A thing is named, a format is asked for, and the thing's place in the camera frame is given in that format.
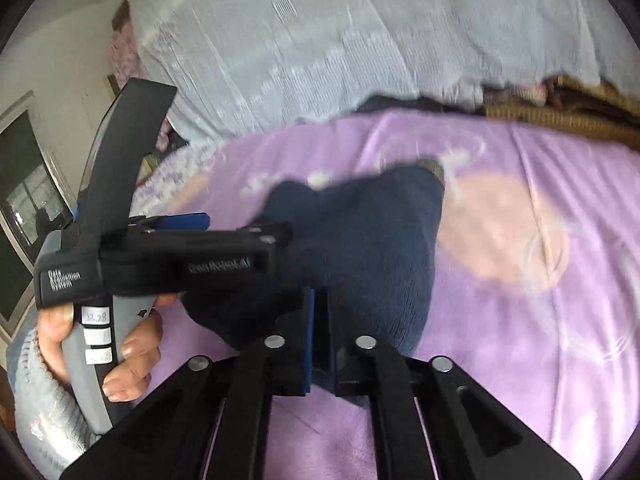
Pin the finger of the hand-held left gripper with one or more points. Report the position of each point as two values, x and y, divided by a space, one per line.
270 232
182 221

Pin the purple printed blanket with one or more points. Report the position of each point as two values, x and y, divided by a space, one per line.
500 360

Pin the dark cloth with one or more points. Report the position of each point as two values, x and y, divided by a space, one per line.
415 104

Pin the person's left forearm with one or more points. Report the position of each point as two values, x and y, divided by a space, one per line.
45 420

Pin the navy knit sweater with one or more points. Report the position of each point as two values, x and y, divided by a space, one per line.
360 260

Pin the white lace cloth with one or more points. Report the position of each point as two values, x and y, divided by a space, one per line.
350 35

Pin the window with pale frame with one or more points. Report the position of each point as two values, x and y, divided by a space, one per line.
25 185

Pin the person's left hand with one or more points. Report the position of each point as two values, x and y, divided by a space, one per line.
140 340

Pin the pale pink cloth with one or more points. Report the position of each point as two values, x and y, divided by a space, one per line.
470 91

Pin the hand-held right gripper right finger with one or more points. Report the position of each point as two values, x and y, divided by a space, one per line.
345 360

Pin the pink floral cloth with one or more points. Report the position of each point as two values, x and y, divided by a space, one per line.
122 50

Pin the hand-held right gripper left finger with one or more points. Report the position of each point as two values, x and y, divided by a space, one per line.
308 340

